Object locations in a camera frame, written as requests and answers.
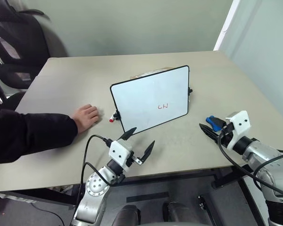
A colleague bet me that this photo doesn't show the black mesh office chair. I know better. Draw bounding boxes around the black mesh office chair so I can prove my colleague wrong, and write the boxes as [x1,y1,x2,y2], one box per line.
[0,60,27,111]
[0,4,53,89]

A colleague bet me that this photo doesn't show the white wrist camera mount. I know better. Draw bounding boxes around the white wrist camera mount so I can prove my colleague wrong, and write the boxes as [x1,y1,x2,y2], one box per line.
[225,110,251,150]
[108,138,134,170]

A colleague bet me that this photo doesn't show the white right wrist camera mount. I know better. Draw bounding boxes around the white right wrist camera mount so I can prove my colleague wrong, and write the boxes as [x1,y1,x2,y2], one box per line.
[225,110,251,150]

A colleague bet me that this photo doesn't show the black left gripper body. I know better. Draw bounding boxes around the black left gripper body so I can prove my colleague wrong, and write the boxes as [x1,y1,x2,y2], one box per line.
[126,150,142,168]

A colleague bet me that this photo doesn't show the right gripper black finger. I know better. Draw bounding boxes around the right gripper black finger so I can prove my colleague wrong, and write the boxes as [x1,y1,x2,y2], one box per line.
[212,118,227,127]
[199,123,220,145]

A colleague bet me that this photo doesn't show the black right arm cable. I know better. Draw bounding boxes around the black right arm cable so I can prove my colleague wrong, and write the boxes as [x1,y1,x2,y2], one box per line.
[217,128,283,196]

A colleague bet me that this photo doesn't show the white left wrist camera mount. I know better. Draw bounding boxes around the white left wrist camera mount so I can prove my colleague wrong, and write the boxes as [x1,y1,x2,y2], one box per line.
[108,138,134,170]

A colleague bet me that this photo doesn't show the black floor strip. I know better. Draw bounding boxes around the black floor strip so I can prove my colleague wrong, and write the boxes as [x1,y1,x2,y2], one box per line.
[126,192,170,203]

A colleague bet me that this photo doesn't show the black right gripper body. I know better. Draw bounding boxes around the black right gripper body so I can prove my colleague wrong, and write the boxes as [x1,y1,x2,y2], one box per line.
[217,122,234,147]

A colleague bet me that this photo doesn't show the black table frame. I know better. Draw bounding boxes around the black table frame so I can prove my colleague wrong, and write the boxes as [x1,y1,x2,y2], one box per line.
[115,163,258,190]

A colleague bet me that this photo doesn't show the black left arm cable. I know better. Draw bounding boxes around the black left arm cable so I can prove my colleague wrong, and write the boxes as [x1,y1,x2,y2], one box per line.
[79,134,127,203]

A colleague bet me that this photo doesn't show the thin black floor cable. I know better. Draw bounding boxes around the thin black floor cable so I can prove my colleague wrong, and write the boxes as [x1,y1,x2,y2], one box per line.
[30,202,70,226]

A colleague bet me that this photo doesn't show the black-framed small whiteboard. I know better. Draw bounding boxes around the black-framed small whiteboard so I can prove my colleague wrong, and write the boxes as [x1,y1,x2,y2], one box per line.
[110,65,193,135]

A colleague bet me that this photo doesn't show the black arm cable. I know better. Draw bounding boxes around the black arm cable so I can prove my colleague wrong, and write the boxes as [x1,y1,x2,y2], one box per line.
[79,134,127,203]
[217,128,283,196]

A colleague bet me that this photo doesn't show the dark rounded shape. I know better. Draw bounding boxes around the dark rounded shape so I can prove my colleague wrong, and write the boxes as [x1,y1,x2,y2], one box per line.
[162,201,204,226]
[112,204,142,226]

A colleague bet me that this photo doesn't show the blue whiteboard eraser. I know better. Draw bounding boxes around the blue whiteboard eraser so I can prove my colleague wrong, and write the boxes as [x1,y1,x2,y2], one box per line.
[205,115,227,131]

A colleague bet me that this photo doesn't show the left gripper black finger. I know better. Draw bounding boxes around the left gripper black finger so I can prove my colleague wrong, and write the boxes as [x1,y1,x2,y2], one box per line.
[118,127,138,141]
[141,140,156,164]

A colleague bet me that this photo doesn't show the person's bare hand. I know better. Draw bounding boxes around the person's bare hand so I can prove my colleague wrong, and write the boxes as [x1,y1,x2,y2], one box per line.
[70,104,101,136]

